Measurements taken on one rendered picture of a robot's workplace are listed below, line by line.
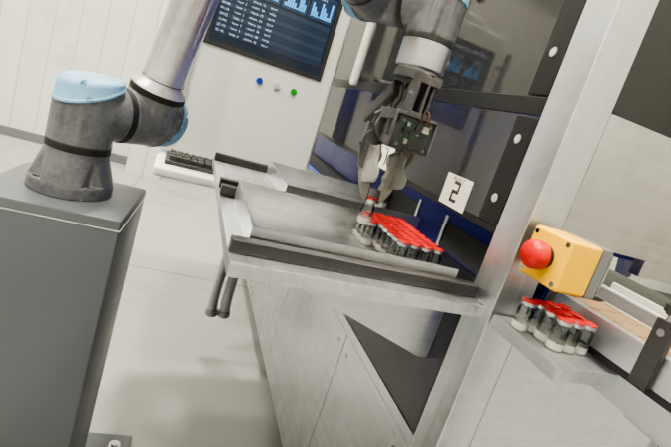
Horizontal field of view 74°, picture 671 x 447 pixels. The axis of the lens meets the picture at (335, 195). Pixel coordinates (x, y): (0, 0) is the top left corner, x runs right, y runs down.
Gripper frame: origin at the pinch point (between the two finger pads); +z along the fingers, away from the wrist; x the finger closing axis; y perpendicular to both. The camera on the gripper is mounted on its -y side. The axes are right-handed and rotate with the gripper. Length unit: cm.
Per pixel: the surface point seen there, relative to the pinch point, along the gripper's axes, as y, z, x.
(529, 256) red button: 21.1, -0.6, 15.0
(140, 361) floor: -90, 99, -27
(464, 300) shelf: 12.5, 10.6, 15.1
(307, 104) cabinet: -87, -10, 5
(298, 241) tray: 8.8, 8.0, -12.3
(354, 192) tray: -51, 10, 18
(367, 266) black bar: 10.8, 8.9, -1.7
